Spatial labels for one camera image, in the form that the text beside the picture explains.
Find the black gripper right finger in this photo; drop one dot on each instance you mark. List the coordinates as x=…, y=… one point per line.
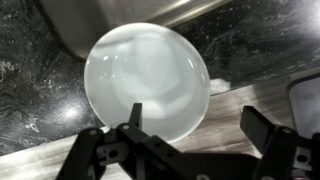
x=256, y=126

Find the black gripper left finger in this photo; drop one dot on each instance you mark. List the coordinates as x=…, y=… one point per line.
x=136, y=115

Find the white bowl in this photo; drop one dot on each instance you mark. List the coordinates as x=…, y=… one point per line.
x=146, y=73

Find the stainless steel sink basin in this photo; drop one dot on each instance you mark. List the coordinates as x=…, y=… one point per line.
x=100, y=20

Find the grey panel with dark rim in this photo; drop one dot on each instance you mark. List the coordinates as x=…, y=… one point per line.
x=308, y=103

